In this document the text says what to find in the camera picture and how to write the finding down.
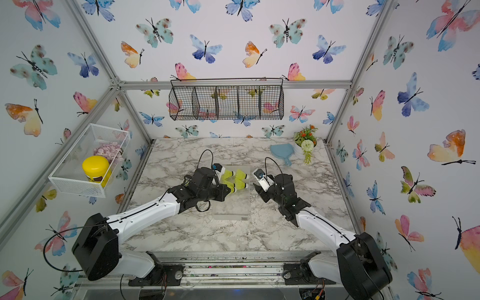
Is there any yellow lidded jar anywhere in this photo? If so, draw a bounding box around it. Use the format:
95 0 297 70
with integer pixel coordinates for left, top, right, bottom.
82 156 112 188

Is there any translucent plastic storage box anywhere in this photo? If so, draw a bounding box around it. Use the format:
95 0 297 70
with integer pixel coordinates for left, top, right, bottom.
212 165 252 221

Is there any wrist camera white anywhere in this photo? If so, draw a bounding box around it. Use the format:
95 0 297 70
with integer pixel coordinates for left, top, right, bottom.
253 168 275 192
212 163 226 176

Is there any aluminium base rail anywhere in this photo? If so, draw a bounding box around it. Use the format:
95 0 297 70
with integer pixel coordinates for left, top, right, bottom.
72 254 391 291

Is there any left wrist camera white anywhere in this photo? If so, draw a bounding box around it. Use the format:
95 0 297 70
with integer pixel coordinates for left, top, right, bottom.
212 163 226 176

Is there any light blue dustpan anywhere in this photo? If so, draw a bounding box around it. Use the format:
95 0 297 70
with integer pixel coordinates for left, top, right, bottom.
270 143 295 167

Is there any white potted artificial plant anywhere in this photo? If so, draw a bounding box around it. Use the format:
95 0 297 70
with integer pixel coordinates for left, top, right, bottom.
294 125 318 165

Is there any pink flower ball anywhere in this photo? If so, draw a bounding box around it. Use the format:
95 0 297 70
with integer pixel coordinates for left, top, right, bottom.
93 142 124 164

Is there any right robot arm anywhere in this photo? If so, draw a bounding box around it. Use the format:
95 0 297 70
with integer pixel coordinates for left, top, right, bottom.
252 169 393 300

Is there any black wire wall basket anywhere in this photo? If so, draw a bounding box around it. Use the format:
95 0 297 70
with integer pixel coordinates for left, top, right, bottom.
167 77 285 123

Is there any white mesh wall basket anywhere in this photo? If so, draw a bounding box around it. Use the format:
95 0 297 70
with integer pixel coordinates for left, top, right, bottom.
49 123 131 198

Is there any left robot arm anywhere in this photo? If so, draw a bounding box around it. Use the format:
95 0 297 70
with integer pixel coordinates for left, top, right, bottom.
72 164 233 286

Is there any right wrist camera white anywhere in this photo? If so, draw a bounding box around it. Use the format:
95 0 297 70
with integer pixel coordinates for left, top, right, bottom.
253 168 275 192

